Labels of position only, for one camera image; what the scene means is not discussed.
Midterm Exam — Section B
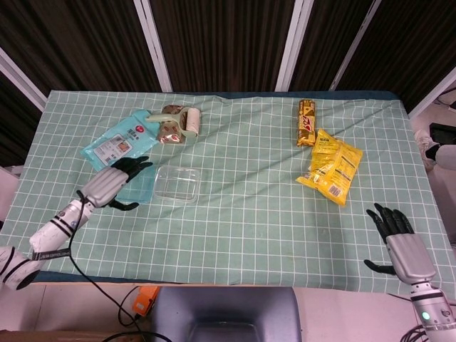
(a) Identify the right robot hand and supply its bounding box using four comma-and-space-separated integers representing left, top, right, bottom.
363, 202, 437, 286

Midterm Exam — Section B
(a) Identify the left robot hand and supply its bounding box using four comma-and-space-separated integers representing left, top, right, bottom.
76, 155, 155, 212

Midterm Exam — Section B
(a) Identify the clear plastic container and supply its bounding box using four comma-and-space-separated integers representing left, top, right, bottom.
152, 164, 202, 204

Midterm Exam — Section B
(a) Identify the light blue wet wipes pack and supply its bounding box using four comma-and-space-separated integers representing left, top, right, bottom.
78, 109, 160, 172

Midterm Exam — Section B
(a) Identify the shiny brown snack packet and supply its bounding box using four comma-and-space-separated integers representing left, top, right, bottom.
155, 104, 188, 145

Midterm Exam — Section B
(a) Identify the white sneaker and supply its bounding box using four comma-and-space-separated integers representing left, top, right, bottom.
412, 129, 442, 165

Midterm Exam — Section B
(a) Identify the pale green lint roller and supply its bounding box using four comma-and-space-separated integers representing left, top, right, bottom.
145, 106, 202, 140

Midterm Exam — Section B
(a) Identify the yellow snack bag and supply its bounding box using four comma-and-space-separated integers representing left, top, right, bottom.
296, 128, 364, 208

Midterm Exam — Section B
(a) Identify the orange device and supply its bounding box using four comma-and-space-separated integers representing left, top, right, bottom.
130, 284, 161, 317

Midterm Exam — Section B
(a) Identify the black case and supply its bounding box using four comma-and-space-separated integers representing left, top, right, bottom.
428, 122, 456, 144

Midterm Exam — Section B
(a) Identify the green checked tablecloth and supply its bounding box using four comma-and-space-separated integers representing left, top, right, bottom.
0, 88, 452, 290

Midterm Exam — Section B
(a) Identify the golden biscuit pack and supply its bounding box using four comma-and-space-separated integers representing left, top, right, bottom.
296, 98, 318, 148

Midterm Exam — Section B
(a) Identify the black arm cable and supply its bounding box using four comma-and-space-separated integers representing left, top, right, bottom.
66, 190, 168, 342

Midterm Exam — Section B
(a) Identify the black cable bundle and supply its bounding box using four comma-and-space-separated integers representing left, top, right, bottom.
400, 319, 441, 342

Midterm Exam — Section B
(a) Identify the white partition frame post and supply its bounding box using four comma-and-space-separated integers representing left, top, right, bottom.
328, 0, 383, 92
0, 45, 48, 112
133, 0, 174, 93
407, 66, 456, 119
275, 0, 315, 93

